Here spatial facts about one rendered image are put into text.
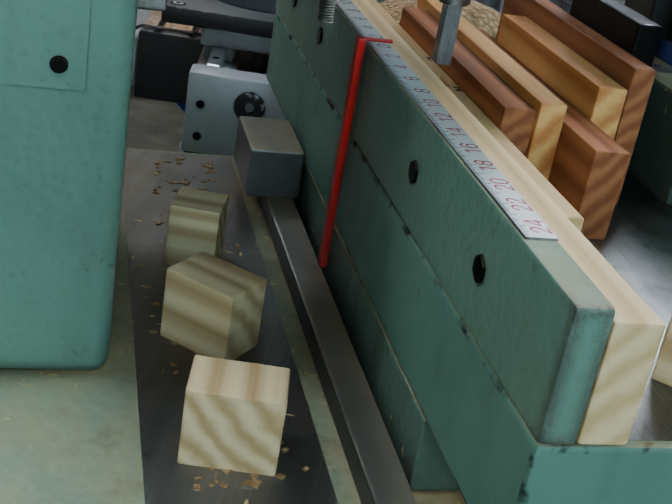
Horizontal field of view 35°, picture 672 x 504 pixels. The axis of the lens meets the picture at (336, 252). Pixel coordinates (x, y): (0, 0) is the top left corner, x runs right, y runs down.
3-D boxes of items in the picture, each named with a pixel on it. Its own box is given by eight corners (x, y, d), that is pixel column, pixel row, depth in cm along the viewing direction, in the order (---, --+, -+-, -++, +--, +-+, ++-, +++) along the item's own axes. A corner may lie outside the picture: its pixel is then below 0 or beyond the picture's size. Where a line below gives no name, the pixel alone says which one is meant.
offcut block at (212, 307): (158, 335, 59) (166, 267, 57) (194, 316, 62) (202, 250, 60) (223, 367, 57) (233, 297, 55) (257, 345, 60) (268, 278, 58)
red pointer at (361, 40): (352, 269, 67) (394, 41, 61) (319, 268, 66) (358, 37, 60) (349, 263, 68) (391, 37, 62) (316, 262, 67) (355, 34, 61)
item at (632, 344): (628, 447, 38) (669, 324, 36) (576, 446, 38) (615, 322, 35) (315, 13, 90) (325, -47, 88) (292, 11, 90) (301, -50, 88)
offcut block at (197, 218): (163, 264, 67) (169, 204, 65) (174, 244, 70) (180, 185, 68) (213, 273, 67) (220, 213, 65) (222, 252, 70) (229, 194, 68)
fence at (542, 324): (576, 446, 38) (619, 308, 35) (533, 446, 37) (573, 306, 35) (292, 11, 90) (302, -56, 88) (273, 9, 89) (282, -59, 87)
